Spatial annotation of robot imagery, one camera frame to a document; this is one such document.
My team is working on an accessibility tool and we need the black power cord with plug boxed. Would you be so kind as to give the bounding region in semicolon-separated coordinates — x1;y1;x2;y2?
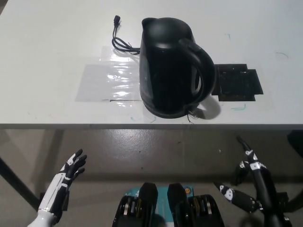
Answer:
111;15;141;56

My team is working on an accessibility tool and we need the clear plastic sheet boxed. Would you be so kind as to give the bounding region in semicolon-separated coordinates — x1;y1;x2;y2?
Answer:
75;44;143;104

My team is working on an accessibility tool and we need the black table leg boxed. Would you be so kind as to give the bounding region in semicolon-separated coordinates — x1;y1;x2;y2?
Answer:
0;156;70;211

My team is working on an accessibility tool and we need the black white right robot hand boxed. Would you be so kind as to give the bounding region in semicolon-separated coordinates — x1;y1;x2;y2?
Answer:
214;136;293;227

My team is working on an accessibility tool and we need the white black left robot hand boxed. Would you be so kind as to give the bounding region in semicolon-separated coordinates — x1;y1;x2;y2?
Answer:
38;148;88;217

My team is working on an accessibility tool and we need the black electric kettle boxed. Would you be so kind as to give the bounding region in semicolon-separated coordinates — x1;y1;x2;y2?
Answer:
138;17;216;120

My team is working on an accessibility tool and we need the black square mat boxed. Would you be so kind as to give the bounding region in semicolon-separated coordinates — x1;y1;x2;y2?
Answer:
211;63;265;103

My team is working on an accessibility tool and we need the black teal robot body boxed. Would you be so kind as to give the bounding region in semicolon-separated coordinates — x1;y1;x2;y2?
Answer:
113;182;225;227

